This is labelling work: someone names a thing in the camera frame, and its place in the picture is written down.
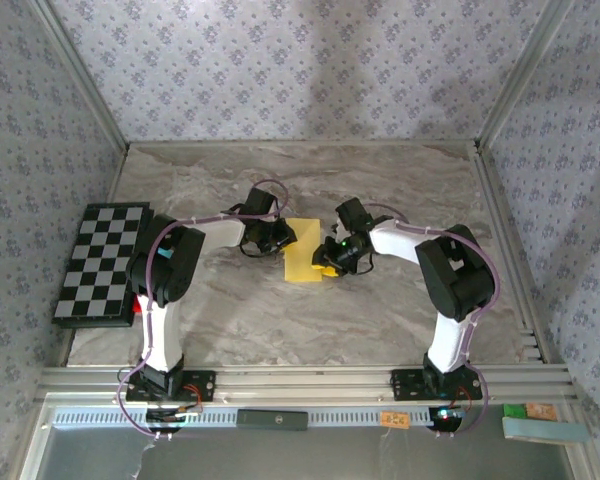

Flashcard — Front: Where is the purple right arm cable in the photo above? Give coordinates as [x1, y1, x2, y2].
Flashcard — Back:
[362, 202, 502, 442]

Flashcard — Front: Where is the dark rectangular device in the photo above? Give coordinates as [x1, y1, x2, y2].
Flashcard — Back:
[235, 408, 310, 432]

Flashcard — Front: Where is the orange label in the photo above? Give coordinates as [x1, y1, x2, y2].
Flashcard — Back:
[380, 410, 412, 429]

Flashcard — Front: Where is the aluminium frame post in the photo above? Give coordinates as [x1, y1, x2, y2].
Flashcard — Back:
[476, 0, 577, 152]
[28, 0, 131, 152]

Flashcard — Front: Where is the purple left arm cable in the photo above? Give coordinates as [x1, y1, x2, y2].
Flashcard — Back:
[115, 178, 291, 442]

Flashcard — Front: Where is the blue-grey block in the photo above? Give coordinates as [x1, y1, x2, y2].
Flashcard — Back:
[501, 416, 591, 445]

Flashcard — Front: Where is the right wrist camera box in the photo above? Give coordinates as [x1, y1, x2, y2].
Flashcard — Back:
[333, 196, 375, 234]

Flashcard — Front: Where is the black and grey checkerboard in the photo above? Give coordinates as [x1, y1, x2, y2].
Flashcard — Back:
[51, 201, 155, 330]

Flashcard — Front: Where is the aluminium side rail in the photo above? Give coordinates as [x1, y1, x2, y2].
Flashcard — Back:
[471, 141, 566, 366]

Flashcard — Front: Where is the grey metal tray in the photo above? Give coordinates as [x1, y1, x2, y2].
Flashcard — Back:
[18, 392, 600, 480]

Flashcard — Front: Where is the orange-brown card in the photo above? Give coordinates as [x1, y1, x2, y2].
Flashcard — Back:
[524, 402, 559, 422]

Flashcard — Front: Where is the grey slotted cable duct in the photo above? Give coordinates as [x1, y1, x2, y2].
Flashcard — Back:
[51, 405, 507, 430]

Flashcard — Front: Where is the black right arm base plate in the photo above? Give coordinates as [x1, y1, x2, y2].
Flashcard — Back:
[390, 368, 484, 401]

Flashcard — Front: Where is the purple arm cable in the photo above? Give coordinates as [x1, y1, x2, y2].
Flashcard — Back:
[115, 178, 291, 442]
[362, 202, 502, 442]

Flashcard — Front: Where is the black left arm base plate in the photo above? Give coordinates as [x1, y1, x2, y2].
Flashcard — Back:
[125, 369, 217, 403]

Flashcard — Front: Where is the aluminium mounting rail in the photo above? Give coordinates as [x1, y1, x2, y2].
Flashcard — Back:
[35, 363, 580, 402]

